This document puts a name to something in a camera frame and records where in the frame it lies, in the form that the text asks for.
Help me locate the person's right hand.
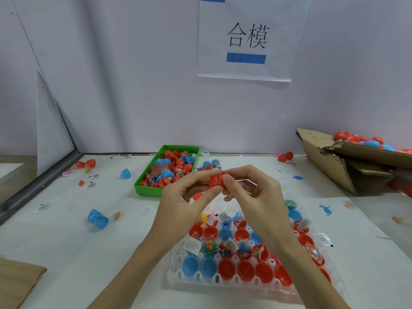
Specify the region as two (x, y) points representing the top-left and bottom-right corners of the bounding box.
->
(223, 165), (303, 254)

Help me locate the person's left hand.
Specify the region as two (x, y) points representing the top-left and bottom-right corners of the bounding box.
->
(147, 168), (223, 256)

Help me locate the small capsule cluster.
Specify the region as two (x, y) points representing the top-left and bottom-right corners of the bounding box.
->
(196, 159), (222, 171)

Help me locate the cardboard box of capsules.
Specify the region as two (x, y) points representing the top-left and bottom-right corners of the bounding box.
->
(295, 128), (412, 196)

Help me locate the blue egg shell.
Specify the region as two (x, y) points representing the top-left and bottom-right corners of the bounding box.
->
(88, 208), (110, 230)

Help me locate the pile of finished eggs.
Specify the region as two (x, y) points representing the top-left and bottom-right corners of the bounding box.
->
(333, 130), (412, 155)

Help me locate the person's left forearm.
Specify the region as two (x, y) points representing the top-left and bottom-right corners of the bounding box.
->
(87, 240), (188, 309)

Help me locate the person's right forearm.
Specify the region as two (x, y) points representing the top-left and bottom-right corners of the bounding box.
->
(273, 233), (351, 309)

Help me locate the clear plastic egg tray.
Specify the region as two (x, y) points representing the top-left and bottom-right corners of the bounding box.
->
(162, 180), (348, 305)

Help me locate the green plastic tray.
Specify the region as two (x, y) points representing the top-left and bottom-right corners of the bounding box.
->
(134, 145), (200, 197)

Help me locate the clear triangular panel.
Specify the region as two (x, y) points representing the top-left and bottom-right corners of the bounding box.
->
(35, 72), (75, 176)

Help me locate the flat brown cardboard sheet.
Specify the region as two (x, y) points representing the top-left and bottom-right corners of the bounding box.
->
(0, 256), (48, 309)

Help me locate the white paper sign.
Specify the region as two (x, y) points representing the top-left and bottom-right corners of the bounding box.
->
(197, 0), (315, 83)

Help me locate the grey metal rail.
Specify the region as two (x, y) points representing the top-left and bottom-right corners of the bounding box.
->
(0, 150), (83, 224)

